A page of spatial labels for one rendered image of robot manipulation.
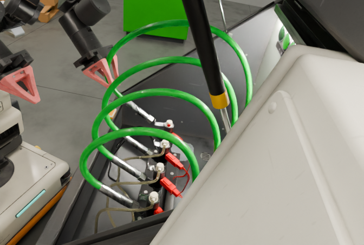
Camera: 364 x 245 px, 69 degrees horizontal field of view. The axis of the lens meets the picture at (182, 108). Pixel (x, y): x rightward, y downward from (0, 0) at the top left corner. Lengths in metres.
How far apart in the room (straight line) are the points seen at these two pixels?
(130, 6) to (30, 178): 2.84
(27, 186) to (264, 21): 1.47
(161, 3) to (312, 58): 3.76
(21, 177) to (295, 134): 1.71
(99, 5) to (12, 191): 1.31
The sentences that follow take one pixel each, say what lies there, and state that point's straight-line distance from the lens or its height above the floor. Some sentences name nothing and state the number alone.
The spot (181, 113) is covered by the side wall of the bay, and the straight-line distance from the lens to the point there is 1.11.
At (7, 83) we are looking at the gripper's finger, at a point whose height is 1.29.
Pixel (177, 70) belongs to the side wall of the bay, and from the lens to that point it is 1.00.
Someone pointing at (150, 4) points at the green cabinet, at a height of 0.53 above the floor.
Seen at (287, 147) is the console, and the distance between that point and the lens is 0.18.
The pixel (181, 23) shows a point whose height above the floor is 1.43.
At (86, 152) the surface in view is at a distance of 0.51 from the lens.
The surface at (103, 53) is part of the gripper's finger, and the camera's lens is 0.67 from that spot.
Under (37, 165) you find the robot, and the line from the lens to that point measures 1.84.
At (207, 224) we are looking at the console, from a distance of 0.26.
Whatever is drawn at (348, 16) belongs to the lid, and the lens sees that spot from 0.23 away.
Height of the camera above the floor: 1.62
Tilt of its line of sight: 37 degrees down
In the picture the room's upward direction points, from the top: 10 degrees clockwise
